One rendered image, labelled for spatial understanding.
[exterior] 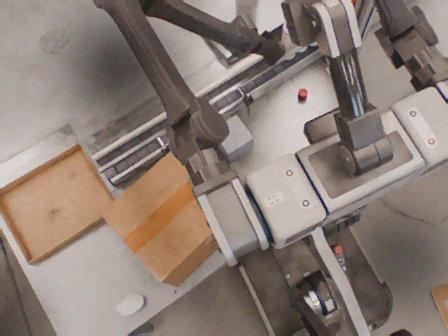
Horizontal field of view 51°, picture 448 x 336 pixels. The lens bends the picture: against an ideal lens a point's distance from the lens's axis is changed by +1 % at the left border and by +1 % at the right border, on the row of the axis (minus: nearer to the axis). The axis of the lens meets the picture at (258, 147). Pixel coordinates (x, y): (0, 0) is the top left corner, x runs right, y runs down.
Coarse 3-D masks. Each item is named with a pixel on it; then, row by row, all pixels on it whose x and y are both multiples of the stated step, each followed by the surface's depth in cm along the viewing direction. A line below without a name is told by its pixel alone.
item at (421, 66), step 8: (432, 48) 96; (416, 56) 95; (424, 56) 95; (432, 56) 94; (440, 56) 95; (408, 64) 97; (416, 64) 96; (424, 64) 95; (432, 64) 93; (440, 64) 93; (416, 72) 95; (424, 72) 94; (432, 72) 93; (440, 72) 90; (416, 80) 96; (424, 80) 94; (432, 80) 90; (440, 80) 90; (416, 88) 97; (424, 88) 94
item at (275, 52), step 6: (264, 30) 150; (264, 36) 150; (270, 36) 149; (270, 42) 145; (276, 42) 148; (270, 48) 145; (276, 48) 148; (282, 48) 148; (264, 54) 145; (270, 54) 147; (276, 54) 149; (282, 54) 148; (270, 60) 150; (276, 60) 149
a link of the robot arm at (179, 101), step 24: (96, 0) 99; (120, 0) 97; (144, 0) 106; (120, 24) 97; (144, 24) 97; (144, 48) 95; (144, 72) 96; (168, 72) 94; (168, 96) 93; (192, 96) 95; (192, 120) 90; (216, 120) 92; (168, 144) 94; (216, 144) 91
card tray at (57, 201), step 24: (48, 168) 154; (72, 168) 154; (0, 192) 149; (24, 192) 151; (48, 192) 151; (72, 192) 151; (96, 192) 151; (24, 216) 149; (48, 216) 149; (72, 216) 149; (96, 216) 149; (24, 240) 146; (48, 240) 146; (72, 240) 146
